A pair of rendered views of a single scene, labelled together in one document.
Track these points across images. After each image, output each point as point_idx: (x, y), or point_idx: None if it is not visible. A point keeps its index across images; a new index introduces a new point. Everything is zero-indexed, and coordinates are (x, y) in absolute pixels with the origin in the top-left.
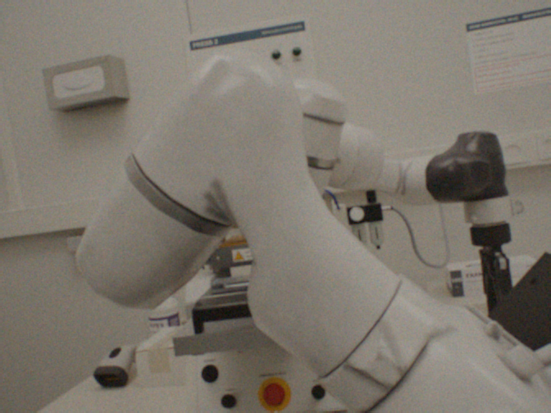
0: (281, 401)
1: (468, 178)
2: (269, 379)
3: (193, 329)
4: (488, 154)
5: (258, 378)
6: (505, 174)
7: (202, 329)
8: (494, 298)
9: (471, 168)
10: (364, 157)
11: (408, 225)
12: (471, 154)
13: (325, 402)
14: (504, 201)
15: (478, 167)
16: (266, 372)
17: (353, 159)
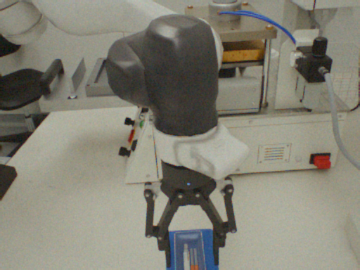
0: (128, 141)
1: (110, 77)
2: (135, 127)
3: (67, 70)
4: (145, 62)
5: (136, 122)
6: (168, 107)
7: (59, 72)
8: (215, 230)
9: (112, 68)
10: (41, 8)
11: (330, 108)
12: (126, 51)
13: (127, 161)
14: (157, 137)
15: (118, 72)
16: (137, 122)
17: (36, 7)
